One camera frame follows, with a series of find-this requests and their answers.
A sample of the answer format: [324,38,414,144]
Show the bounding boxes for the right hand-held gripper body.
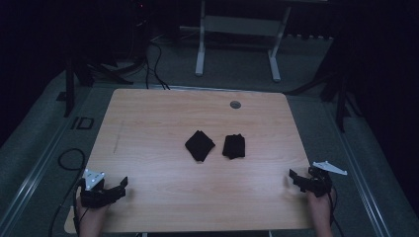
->
[307,160,348,198]

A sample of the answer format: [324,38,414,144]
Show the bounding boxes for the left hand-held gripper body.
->
[80,168,117,209]

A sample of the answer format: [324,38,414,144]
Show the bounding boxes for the black sock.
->
[221,133,246,160]
[185,129,216,162]

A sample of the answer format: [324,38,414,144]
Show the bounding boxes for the person's left hand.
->
[77,202,111,230]

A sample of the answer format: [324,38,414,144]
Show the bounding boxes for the person's right hand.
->
[307,191,337,226]

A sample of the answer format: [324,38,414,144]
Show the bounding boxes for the black metal stand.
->
[55,55,134,118]
[286,65,364,132]

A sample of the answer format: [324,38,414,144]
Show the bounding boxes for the right hand-held gripper cable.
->
[327,187,345,237]

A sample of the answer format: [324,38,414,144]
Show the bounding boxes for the hand-held gripper cable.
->
[327,187,345,237]
[48,177,83,237]

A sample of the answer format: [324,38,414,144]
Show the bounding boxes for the left hand-held gripper cable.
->
[48,177,83,237]

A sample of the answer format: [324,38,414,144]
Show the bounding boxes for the metal floor rail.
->
[335,131,393,237]
[0,108,78,237]

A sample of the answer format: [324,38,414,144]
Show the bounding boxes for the black looped floor cable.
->
[57,147,87,172]

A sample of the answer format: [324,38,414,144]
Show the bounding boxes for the black floor cables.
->
[144,42,171,91]

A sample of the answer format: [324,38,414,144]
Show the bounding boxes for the white metal table frame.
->
[195,0,293,83]

